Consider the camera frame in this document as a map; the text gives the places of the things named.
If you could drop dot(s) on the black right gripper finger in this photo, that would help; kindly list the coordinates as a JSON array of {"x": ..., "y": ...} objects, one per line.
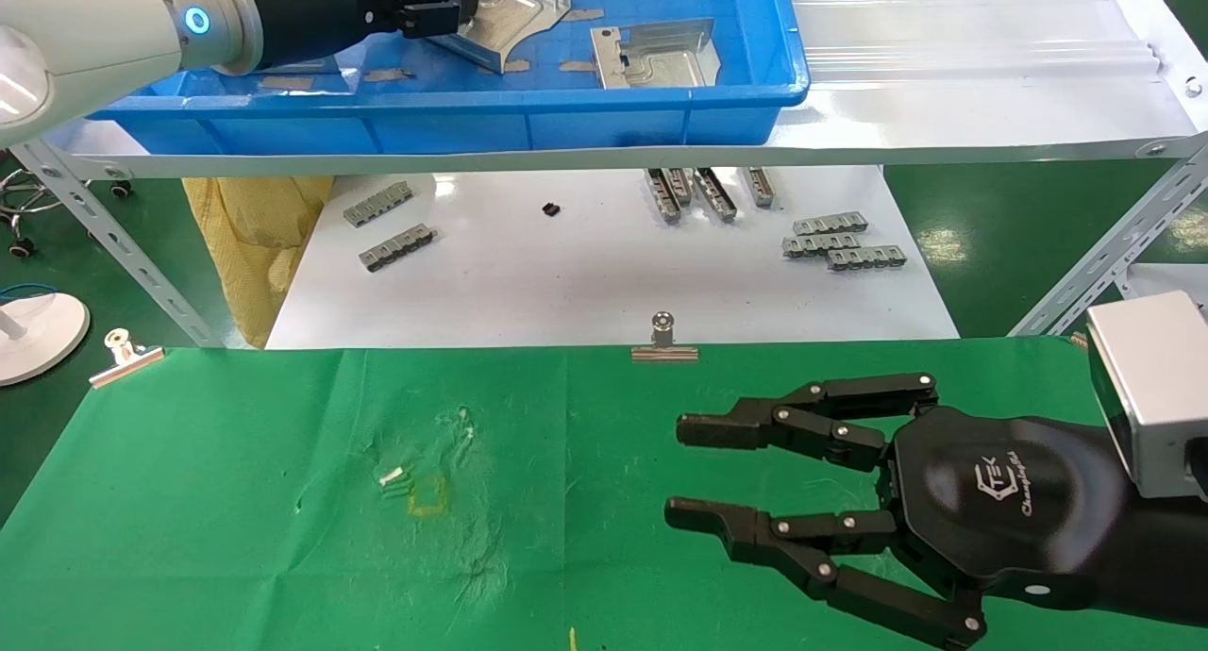
[
  {"x": 703, "y": 517},
  {"x": 717, "y": 429}
]

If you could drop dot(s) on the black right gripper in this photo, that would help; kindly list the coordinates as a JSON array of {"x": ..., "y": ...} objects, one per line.
[{"x": 1000, "y": 500}]

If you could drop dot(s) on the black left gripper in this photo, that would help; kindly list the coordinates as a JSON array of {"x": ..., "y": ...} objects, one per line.
[{"x": 311, "y": 14}]

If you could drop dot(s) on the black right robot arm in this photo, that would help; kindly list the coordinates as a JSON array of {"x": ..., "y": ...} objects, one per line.
[{"x": 1175, "y": 561}]

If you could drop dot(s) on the grey tape piece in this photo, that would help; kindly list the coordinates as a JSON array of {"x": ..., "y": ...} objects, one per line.
[
  {"x": 517, "y": 66},
  {"x": 585, "y": 15},
  {"x": 286, "y": 83},
  {"x": 389, "y": 75},
  {"x": 574, "y": 66}
]

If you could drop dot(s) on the silver binder clip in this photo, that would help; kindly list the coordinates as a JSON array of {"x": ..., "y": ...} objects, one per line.
[
  {"x": 127, "y": 363},
  {"x": 665, "y": 353}
]

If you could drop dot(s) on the blue plastic bin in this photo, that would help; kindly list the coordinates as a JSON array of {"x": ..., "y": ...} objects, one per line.
[{"x": 453, "y": 127}]

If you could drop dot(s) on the grey slotted metal bar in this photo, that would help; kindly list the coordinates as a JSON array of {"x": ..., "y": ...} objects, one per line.
[
  {"x": 830, "y": 224},
  {"x": 681, "y": 187},
  {"x": 819, "y": 245},
  {"x": 866, "y": 258},
  {"x": 377, "y": 205},
  {"x": 759, "y": 187},
  {"x": 398, "y": 247},
  {"x": 715, "y": 195},
  {"x": 663, "y": 198}
]

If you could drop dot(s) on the perforated steel shelf brace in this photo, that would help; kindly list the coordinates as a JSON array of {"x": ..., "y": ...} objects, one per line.
[
  {"x": 113, "y": 245},
  {"x": 1114, "y": 245}
]

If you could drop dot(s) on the yellow woven bag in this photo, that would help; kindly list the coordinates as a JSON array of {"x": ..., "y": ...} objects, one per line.
[{"x": 255, "y": 236}]

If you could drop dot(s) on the small white scrap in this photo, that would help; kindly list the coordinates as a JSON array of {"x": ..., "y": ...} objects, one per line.
[{"x": 392, "y": 476}]

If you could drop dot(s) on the green table cloth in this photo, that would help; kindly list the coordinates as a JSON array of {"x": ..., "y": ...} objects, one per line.
[{"x": 377, "y": 557}]

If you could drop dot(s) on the white metal shelf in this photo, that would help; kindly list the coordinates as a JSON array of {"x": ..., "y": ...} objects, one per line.
[{"x": 944, "y": 123}]

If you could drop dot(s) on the chrome stool base with casters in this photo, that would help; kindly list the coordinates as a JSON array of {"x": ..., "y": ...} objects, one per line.
[{"x": 24, "y": 198}]

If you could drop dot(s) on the translucent corrugated plastic sheet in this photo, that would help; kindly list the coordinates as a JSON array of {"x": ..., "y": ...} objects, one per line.
[{"x": 944, "y": 28}]

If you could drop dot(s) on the round white stand base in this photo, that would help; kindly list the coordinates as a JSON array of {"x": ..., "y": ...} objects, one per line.
[{"x": 47, "y": 335}]

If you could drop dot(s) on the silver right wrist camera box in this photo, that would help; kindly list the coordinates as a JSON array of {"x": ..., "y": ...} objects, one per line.
[{"x": 1151, "y": 387}]

